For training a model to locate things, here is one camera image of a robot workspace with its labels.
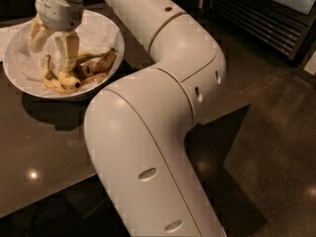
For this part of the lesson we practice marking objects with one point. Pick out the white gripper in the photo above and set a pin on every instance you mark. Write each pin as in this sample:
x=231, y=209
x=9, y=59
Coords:
x=56, y=13

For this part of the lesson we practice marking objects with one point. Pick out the yellow green banana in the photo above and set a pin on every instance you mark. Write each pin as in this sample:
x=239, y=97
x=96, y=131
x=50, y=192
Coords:
x=68, y=78

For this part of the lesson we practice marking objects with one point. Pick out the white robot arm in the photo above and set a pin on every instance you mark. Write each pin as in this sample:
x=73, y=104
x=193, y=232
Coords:
x=135, y=127

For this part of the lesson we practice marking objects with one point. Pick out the spotted banana left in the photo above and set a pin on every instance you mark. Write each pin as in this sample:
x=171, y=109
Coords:
x=50, y=80

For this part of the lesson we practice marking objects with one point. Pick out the spotted banana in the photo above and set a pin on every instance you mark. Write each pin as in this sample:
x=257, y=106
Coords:
x=50, y=80
x=97, y=78
x=90, y=64

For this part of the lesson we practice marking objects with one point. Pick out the spotted banana right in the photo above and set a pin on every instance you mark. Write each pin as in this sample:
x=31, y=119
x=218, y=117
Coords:
x=90, y=64

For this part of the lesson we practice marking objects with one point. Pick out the white bowl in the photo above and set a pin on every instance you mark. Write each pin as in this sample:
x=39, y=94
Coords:
x=108, y=33

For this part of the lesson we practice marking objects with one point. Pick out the spotted banana bottom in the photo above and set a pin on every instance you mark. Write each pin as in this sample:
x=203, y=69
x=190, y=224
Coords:
x=97, y=78

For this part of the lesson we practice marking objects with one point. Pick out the white paper liner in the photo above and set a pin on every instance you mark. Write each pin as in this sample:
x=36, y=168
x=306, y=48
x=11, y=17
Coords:
x=95, y=30

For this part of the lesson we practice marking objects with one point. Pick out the dark appliance with vent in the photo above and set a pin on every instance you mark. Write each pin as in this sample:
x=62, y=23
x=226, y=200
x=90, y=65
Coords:
x=286, y=25

